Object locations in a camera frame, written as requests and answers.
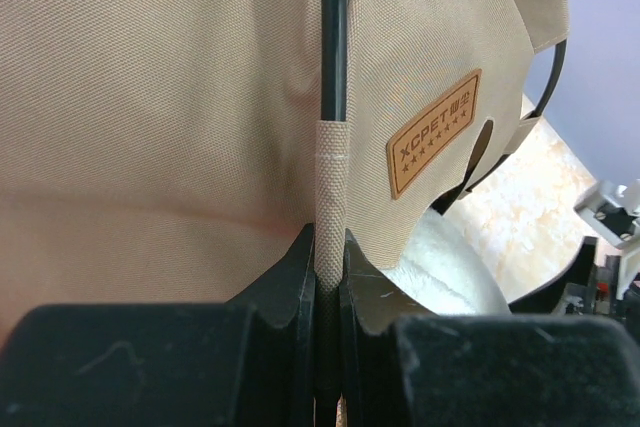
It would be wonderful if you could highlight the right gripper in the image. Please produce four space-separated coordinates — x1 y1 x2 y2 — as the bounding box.
509 237 639 320

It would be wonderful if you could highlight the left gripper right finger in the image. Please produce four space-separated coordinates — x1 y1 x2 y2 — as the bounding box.
339 236 639 426

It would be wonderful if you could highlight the beige fabric pet tent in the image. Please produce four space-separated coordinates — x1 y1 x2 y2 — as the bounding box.
0 0 572 427

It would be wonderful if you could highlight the black tent pole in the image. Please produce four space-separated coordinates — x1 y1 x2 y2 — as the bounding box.
526 40 567 119
321 0 347 122

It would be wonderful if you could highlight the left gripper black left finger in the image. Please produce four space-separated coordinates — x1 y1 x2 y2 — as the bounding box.
1 226 315 426

